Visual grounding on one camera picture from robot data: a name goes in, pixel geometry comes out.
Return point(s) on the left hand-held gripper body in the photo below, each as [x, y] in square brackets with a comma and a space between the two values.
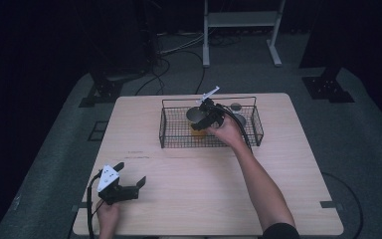
[114, 192]

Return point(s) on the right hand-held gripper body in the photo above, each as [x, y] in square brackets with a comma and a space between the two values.
[217, 114]

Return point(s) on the orange cup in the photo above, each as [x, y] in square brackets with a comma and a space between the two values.
[195, 114]

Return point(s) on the silver metal cup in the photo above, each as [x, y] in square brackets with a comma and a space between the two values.
[241, 120]

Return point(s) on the person's right hand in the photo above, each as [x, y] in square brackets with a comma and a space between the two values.
[230, 132]

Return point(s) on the person's left hand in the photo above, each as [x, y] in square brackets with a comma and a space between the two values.
[108, 215]

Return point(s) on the dark round tag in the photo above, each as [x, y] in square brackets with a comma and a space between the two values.
[235, 106]

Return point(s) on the black tape square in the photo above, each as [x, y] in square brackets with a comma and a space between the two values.
[97, 131]

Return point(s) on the grey tape strip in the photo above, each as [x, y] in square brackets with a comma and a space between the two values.
[331, 205]
[76, 208]

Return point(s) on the white metal stand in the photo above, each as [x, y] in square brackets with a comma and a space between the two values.
[242, 19]

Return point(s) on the black sleeve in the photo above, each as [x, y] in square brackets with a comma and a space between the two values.
[281, 232]

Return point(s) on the black stand with base plate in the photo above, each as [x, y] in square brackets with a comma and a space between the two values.
[326, 88]
[104, 89]

